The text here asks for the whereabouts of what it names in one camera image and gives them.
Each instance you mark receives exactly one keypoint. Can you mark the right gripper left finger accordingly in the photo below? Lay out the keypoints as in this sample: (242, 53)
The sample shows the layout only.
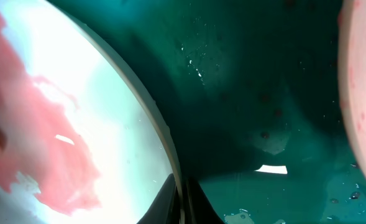
(165, 209)

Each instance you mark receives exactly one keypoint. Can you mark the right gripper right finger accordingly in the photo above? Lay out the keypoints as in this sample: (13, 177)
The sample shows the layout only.
(198, 209)

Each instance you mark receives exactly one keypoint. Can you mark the light blue plate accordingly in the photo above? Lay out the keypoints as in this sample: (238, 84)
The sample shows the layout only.
(81, 139)

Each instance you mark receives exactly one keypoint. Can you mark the pink white plate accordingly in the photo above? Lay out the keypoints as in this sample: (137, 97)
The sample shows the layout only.
(352, 75)

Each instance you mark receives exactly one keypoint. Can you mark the teal plastic serving tray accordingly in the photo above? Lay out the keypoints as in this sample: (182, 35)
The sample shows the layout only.
(249, 91)

